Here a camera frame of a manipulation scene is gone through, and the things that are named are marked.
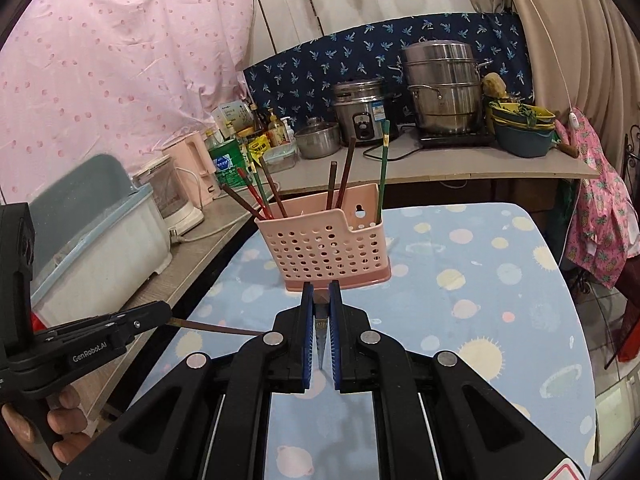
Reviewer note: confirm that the green detergent bottle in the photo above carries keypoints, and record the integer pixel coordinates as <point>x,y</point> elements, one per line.
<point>225,167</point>

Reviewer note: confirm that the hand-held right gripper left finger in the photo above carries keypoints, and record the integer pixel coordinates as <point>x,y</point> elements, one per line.
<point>306,360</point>

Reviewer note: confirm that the white blender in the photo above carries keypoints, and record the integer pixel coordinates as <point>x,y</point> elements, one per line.
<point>170,200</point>

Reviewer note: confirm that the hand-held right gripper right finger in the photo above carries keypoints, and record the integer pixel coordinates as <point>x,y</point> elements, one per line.
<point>336,360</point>

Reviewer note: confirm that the silver rice cooker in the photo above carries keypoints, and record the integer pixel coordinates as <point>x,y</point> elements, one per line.
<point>362,115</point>

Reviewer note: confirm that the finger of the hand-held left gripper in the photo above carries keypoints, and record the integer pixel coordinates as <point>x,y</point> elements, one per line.
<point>140,317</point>

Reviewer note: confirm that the pink perforated plastic basket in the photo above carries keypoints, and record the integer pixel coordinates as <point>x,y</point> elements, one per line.
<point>325,250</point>

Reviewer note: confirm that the white storage box blue lid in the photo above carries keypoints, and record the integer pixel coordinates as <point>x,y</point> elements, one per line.
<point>100,250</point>

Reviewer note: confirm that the green chopstick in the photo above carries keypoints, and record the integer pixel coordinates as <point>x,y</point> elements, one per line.
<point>382,170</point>

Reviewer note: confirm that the white carton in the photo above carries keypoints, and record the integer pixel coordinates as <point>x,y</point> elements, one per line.
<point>232,117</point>

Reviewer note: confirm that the clear food container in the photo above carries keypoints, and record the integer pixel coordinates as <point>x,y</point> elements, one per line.
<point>284,157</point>

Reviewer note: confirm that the small lidded steel pot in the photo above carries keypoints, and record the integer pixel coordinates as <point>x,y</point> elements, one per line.
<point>317,140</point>

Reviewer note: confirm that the beige curtain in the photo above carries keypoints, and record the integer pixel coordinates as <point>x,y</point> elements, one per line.
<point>575,35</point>

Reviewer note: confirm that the black induction cooker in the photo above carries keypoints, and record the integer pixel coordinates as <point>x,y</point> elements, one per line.
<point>455,140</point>

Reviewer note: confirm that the stainless steel steamer pot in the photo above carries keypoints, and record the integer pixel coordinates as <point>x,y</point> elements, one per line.
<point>442,90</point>

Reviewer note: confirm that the pink pineapple print apron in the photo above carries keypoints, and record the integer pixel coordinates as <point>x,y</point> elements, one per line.
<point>600,210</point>

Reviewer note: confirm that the person's left hand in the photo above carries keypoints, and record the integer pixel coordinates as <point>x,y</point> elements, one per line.
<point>67,422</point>

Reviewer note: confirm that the pink dotted curtain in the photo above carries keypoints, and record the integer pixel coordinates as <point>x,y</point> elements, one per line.
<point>125,70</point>

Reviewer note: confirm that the dark brown chopstick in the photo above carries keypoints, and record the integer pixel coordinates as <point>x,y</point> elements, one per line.
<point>215,328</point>

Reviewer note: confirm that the pink electric kettle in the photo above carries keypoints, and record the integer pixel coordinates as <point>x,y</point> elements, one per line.
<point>190,170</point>

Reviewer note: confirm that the yellow loofah sponge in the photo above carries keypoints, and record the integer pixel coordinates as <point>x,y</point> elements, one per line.
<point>494,85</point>

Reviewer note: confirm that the stacked plastic basins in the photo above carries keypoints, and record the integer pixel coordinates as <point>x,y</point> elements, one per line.
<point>522,135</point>

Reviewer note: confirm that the navy floral cloth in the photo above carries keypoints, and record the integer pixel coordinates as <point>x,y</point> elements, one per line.
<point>350,55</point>

